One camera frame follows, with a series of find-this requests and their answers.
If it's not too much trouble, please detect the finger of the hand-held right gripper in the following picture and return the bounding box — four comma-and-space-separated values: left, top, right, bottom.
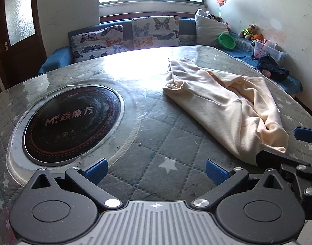
294, 127, 312, 143
256, 150, 312, 174

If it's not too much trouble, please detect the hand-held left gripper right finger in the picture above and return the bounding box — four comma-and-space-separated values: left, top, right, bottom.
192, 159, 289, 209

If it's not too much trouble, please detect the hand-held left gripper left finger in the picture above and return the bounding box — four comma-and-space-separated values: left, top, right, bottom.
26, 158, 123, 209

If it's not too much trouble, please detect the cream garment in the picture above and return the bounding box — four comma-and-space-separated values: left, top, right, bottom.
162, 57, 290, 166

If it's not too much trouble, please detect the round black induction cooktop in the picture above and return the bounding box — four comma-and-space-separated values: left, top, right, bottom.
21, 86, 122, 166

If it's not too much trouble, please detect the black bag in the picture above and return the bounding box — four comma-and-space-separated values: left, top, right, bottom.
257, 54, 290, 80

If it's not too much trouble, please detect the clear plastic bag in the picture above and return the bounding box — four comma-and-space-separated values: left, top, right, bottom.
253, 39, 288, 62

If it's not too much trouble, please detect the brown teddy bear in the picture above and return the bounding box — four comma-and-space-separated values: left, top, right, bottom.
239, 23, 259, 40

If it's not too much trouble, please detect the blue sofa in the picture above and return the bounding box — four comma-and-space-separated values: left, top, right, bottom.
38, 18, 304, 100

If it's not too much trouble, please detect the green plastic basin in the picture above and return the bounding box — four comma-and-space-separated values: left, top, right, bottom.
218, 32, 237, 49

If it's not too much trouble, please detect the butterfly print cushion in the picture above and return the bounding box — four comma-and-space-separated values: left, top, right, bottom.
70, 25, 129, 63
131, 16, 180, 48

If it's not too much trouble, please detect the brown wooden door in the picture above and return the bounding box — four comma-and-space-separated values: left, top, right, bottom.
0, 0, 48, 87

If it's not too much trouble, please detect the grey pillow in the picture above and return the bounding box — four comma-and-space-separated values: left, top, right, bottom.
195, 14, 230, 47

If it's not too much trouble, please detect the brown wooden ledge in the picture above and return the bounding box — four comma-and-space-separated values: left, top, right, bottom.
99, 12, 197, 23

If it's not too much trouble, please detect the colourful pinwheel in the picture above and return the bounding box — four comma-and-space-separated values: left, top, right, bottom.
217, 0, 228, 21

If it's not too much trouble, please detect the black white plush toy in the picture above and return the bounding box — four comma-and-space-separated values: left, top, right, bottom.
196, 8, 219, 21

